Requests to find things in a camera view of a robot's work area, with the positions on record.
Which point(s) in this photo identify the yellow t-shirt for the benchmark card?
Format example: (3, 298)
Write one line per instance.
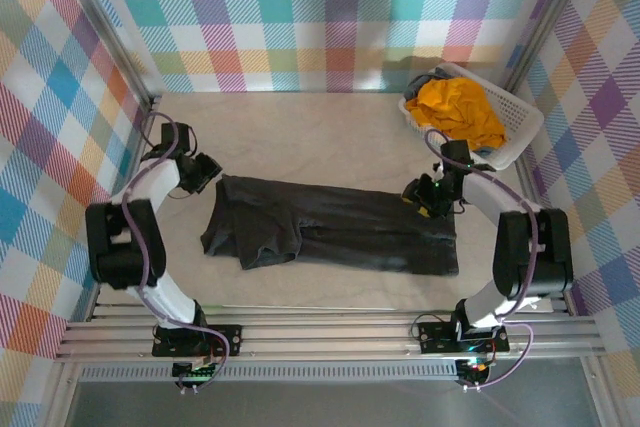
(460, 107)

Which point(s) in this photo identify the blue-grey t-shirt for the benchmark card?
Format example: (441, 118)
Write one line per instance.
(417, 84)

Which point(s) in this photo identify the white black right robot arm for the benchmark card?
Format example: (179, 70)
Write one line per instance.
(530, 252)

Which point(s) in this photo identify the white plastic laundry basket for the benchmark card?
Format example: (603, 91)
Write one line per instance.
(520, 117)

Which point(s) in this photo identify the aluminium frame post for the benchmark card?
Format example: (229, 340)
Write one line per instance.
(545, 22)
(105, 27)

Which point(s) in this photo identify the thin metal rod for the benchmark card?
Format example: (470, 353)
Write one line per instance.
(310, 307)

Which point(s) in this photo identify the grey metal base panel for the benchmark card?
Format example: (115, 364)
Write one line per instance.
(325, 404)

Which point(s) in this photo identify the dark grey t-shirt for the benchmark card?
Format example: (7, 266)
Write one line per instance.
(350, 227)

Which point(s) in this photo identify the aluminium frame rail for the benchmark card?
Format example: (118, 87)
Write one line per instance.
(325, 334)

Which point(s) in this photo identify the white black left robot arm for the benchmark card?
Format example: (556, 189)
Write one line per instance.
(155, 182)

